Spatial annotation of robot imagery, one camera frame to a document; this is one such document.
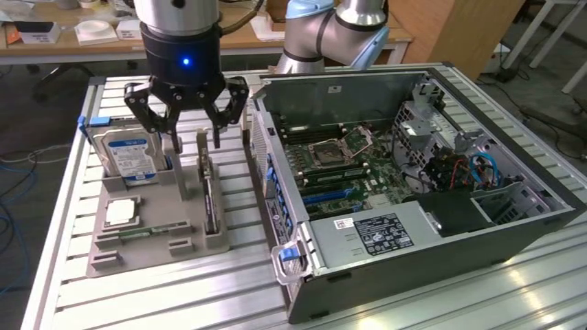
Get green GPU with silver bracket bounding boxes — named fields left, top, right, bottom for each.
left=195, top=127, right=225, bottom=238

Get silver CPU chip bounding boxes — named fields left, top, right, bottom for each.
left=103, top=198, right=141, bottom=228

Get red disk wire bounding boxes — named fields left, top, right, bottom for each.
left=452, top=159, right=470, bottom=189

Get black open PC case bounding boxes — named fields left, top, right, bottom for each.
left=246, top=67, right=587, bottom=326

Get metal disk bay cage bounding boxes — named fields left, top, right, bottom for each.
left=393, top=80, right=509, bottom=194

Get loose green RAM stick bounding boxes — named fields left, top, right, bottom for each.
left=117, top=225, right=173, bottom=241

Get hard disk with blue rails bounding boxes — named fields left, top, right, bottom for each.
left=77, top=115, right=175, bottom=188

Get installed green RAM stick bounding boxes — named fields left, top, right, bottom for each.
left=301, top=166, right=369, bottom=186

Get white table legs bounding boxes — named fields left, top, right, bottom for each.
left=501, top=0, right=587, bottom=94

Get tan arm cable hose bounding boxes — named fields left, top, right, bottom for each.
left=219, top=0, right=269, bottom=36

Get small white labelled box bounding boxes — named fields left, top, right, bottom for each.
left=114, top=19, right=145, bottom=41

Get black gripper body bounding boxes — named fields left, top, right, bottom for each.
left=139, top=22, right=227, bottom=111

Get white round moulded tray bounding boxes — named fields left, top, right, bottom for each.
left=74, top=19, right=121, bottom=47

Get grey parts rack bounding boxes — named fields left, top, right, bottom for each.
left=86, top=118, right=234, bottom=278

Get white box with black lid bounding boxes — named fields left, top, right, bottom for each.
left=13, top=20, right=63, bottom=45

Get wooden desk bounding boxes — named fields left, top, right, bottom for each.
left=0, top=0, right=414, bottom=67

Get grey case latch blue button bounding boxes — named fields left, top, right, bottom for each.
left=270, top=239, right=313, bottom=285

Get blue disk wire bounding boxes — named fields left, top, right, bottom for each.
left=470, top=152, right=505, bottom=189

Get wooden cabinet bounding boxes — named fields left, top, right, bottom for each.
left=389, top=0, right=528, bottom=80

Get grey power supply with label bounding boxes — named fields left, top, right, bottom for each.
left=305, top=200, right=442, bottom=273

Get black office chair base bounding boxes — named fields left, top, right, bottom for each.
left=26, top=60, right=141, bottom=101

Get blue expansion slot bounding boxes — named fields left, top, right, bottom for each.
left=301, top=187, right=357, bottom=208

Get CPU socket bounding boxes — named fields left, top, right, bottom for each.
left=307, top=139, right=351, bottom=170

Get floor cables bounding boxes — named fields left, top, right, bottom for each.
left=0, top=143, right=71, bottom=297

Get metal socket cover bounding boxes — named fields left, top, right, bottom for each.
left=339, top=124, right=377, bottom=155

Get green motherboard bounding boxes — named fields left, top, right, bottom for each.
left=274, top=113, right=430, bottom=221

